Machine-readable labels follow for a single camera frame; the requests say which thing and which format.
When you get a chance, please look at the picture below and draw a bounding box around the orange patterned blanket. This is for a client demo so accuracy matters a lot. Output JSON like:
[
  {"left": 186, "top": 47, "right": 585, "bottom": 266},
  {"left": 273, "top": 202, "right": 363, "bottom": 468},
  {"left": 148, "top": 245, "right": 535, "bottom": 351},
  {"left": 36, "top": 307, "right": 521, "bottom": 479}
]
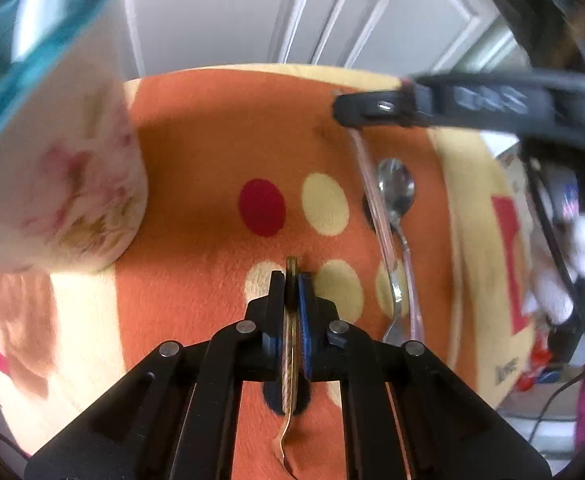
[{"left": 0, "top": 62, "right": 549, "bottom": 480}]

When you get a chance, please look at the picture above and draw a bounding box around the golden spoon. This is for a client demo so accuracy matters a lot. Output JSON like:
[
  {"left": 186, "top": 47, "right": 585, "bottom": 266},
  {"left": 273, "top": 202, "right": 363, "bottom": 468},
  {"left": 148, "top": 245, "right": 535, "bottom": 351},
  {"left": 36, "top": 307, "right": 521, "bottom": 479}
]
[{"left": 271, "top": 256, "right": 304, "bottom": 477}]

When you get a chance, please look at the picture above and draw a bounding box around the thin dark cable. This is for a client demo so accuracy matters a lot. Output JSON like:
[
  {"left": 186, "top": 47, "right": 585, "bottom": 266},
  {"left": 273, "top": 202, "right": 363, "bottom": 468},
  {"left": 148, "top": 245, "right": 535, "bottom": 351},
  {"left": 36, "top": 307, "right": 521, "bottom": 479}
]
[{"left": 527, "top": 371, "right": 585, "bottom": 456}]

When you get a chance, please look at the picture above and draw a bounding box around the black cable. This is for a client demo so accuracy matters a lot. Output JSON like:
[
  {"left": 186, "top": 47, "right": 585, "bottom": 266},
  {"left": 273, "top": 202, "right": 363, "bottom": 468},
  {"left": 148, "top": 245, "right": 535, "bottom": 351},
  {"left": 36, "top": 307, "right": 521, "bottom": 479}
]
[{"left": 0, "top": 426, "right": 29, "bottom": 462}]

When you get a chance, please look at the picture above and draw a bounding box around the white floral bowl teal inside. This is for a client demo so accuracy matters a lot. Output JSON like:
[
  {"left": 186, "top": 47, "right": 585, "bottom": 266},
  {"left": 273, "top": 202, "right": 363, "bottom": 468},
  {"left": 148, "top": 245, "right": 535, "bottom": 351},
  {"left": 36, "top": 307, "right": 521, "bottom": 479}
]
[{"left": 0, "top": 0, "right": 150, "bottom": 276}]

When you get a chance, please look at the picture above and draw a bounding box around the silver spoon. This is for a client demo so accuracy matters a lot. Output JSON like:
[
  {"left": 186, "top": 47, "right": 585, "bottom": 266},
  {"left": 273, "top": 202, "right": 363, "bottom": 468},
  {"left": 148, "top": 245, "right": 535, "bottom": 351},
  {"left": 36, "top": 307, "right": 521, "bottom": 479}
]
[{"left": 375, "top": 157, "right": 418, "bottom": 347}]

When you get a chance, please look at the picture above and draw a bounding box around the grey cabinet door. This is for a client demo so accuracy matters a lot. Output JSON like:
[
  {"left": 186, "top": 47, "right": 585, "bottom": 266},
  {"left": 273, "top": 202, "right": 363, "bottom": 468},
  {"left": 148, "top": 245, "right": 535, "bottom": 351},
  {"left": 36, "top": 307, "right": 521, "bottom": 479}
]
[
  {"left": 117, "top": 0, "right": 356, "bottom": 70},
  {"left": 345, "top": 0, "right": 519, "bottom": 77}
]

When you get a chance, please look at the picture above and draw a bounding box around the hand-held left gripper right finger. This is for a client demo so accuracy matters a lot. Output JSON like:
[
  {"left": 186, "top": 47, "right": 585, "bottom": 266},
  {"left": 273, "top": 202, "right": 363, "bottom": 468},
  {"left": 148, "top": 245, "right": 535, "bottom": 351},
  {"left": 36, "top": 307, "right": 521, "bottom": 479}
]
[{"left": 297, "top": 272, "right": 553, "bottom": 480}]

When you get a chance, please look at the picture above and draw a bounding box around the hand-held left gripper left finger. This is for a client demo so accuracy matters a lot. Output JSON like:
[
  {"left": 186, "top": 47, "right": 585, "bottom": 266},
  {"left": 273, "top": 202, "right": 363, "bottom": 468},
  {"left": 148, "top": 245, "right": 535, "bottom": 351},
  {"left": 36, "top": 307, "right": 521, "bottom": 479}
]
[{"left": 24, "top": 270, "right": 293, "bottom": 480}]

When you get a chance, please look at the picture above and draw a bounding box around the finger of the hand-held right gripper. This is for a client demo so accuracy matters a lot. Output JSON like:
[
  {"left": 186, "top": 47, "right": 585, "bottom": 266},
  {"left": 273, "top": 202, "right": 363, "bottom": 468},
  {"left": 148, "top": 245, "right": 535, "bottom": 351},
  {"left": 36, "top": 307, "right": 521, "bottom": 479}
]
[{"left": 333, "top": 71, "right": 561, "bottom": 134}]

